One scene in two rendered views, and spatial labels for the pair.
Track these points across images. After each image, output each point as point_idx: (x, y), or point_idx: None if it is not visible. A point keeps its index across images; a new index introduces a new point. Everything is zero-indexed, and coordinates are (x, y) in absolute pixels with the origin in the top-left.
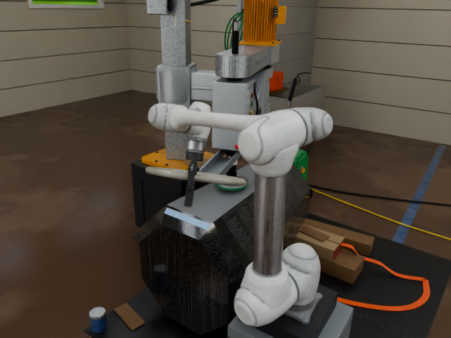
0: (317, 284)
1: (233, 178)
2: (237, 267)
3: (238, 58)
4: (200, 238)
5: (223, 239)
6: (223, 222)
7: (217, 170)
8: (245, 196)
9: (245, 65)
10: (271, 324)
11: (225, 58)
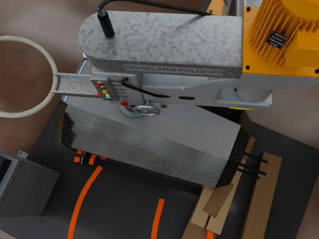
0: None
1: (37, 105)
2: (60, 134)
3: (79, 45)
4: (61, 98)
5: (63, 116)
6: (74, 111)
7: (75, 87)
8: (120, 121)
9: (88, 58)
10: None
11: (79, 29)
